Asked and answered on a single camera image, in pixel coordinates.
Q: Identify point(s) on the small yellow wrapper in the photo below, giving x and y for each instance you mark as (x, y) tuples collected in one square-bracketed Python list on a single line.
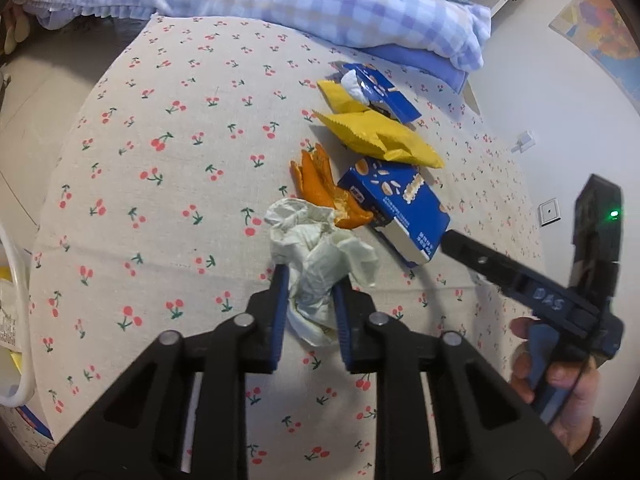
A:
[(340, 97)]

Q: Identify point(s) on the wall map poster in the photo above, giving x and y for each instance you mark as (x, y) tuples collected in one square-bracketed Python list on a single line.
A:
[(600, 35)]

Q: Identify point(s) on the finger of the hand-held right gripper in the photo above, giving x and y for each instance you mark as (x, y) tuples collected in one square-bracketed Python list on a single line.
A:
[(500, 270)]

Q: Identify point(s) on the white plastic bag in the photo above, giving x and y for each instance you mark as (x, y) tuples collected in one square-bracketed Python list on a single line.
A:
[(320, 260)]

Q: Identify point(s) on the blue carton box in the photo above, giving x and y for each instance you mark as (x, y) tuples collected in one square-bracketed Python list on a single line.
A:
[(400, 200)]

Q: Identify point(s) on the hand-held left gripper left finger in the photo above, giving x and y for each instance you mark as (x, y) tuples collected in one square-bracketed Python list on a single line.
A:
[(280, 310)]

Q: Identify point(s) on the white wall outlet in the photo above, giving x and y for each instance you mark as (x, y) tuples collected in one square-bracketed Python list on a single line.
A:
[(525, 141)]

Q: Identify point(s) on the person's right forearm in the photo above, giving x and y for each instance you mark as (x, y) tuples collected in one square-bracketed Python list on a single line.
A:
[(590, 440)]

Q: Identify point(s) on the large yellow wrapper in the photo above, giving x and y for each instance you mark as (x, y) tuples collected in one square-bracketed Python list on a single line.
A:
[(385, 137)]

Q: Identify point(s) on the white wall switch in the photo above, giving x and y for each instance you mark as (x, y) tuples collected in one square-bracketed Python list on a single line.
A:
[(550, 211)]

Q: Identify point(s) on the orange peel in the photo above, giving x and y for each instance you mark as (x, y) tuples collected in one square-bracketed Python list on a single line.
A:
[(320, 185)]

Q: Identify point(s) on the flattened blue packet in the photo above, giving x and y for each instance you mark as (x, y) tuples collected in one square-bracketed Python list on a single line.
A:
[(385, 92)]

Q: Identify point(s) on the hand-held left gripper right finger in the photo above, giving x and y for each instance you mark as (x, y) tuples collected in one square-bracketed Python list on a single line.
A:
[(341, 320)]

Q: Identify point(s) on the white bin with blue print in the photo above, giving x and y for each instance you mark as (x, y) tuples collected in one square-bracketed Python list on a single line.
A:
[(22, 280)]

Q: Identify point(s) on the person's right hand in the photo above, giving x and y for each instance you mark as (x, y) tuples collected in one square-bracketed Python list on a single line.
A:
[(575, 400)]

